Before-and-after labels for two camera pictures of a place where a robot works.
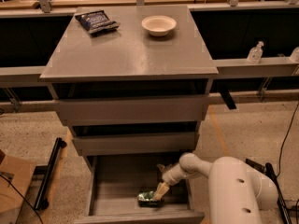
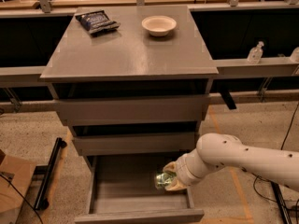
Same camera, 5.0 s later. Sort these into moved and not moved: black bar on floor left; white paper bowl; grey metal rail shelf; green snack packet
Moved: green snack packet
Not moved: grey metal rail shelf; white paper bowl; black bar on floor left
